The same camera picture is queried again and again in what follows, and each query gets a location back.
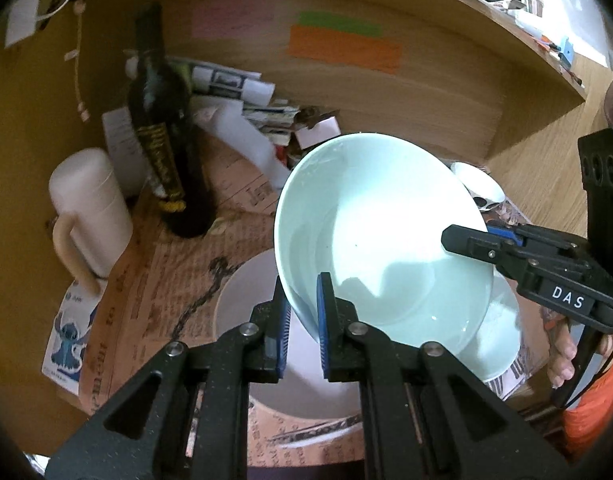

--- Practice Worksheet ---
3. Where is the white plate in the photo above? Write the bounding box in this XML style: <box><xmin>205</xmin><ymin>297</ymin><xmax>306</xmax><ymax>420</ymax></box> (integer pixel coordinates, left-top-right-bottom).
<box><xmin>213</xmin><ymin>249</ymin><xmax>363</xmax><ymax>421</ymax></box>

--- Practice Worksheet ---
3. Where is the vintage newspaper print mat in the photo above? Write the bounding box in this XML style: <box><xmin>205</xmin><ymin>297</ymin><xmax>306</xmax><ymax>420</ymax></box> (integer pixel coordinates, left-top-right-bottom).
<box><xmin>78</xmin><ymin>129</ymin><xmax>553</xmax><ymax>466</ymax></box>

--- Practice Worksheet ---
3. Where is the mint green bowl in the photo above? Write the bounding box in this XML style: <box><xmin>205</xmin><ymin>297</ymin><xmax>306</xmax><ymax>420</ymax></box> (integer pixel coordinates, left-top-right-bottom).
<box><xmin>274</xmin><ymin>133</ymin><xmax>493</xmax><ymax>354</ymax></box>

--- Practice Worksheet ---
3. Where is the orange sticky note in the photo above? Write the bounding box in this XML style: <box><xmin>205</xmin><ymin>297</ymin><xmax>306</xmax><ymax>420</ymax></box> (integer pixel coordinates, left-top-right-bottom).
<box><xmin>288</xmin><ymin>25</ymin><xmax>403</xmax><ymax>75</ymax></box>

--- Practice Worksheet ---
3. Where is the cream mug with handle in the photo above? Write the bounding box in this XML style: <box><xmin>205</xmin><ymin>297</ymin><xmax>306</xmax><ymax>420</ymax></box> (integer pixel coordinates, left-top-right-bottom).
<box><xmin>48</xmin><ymin>148</ymin><xmax>133</xmax><ymax>297</ymax></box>

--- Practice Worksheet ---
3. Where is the person's right hand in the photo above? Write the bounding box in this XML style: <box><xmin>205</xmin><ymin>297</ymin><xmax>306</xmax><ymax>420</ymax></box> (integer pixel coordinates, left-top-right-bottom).
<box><xmin>546</xmin><ymin>306</ymin><xmax>613</xmax><ymax>389</ymax></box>

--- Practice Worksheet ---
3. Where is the dark wine bottle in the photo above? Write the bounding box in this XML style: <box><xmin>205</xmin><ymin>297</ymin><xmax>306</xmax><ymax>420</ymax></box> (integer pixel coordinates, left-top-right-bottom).
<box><xmin>128</xmin><ymin>3</ymin><xmax>216</xmax><ymax>238</ymax></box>

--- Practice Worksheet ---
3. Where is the stack of newspapers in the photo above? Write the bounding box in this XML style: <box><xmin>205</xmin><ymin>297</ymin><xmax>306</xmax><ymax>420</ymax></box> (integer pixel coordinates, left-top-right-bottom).
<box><xmin>130</xmin><ymin>54</ymin><xmax>308</xmax><ymax>146</ymax></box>

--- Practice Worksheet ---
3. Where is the small white box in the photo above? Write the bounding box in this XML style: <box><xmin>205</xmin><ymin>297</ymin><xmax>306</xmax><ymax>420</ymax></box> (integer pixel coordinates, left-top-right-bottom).
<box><xmin>294</xmin><ymin>116</ymin><xmax>341</xmax><ymax>150</ymax></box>

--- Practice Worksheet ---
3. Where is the green sticky note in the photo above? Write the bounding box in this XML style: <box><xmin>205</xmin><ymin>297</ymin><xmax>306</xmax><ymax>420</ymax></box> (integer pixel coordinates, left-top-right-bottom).
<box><xmin>298</xmin><ymin>11</ymin><xmax>384</xmax><ymax>38</ymax></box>

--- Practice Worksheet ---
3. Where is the pink sticky note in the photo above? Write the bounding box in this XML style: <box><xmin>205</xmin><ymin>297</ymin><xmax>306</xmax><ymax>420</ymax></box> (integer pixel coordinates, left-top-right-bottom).
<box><xmin>192</xmin><ymin>0</ymin><xmax>275</xmax><ymax>40</ymax></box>

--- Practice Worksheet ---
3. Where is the white charger with cable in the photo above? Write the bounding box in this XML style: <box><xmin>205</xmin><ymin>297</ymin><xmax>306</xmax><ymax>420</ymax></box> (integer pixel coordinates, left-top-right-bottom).
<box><xmin>4</xmin><ymin>0</ymin><xmax>70</xmax><ymax>48</ymax></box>

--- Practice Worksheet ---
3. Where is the white paper strip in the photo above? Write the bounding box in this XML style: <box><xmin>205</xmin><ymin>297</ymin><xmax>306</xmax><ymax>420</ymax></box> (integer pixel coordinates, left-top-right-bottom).
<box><xmin>192</xmin><ymin>106</ymin><xmax>290</xmax><ymax>191</ymax></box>

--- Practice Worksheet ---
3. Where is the wooden shelf board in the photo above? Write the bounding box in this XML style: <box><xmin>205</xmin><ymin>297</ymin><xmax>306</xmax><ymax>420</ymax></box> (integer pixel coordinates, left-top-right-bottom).
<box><xmin>85</xmin><ymin>0</ymin><xmax>588</xmax><ymax>101</ymax></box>

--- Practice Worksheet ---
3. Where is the small white bowl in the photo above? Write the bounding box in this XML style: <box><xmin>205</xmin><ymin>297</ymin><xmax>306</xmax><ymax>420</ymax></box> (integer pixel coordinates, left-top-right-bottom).
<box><xmin>450</xmin><ymin>162</ymin><xmax>506</xmax><ymax>212</ymax></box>

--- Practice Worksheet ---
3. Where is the blue cartoon sticker card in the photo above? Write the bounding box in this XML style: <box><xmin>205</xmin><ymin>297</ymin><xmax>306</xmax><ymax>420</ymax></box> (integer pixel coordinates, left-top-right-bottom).
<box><xmin>41</xmin><ymin>280</ymin><xmax>108</xmax><ymax>396</ymax></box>

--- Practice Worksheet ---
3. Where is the mint green plate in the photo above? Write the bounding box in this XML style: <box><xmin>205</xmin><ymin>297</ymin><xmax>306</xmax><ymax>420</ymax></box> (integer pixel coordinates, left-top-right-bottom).
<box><xmin>457</xmin><ymin>271</ymin><xmax>521</xmax><ymax>382</ymax></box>

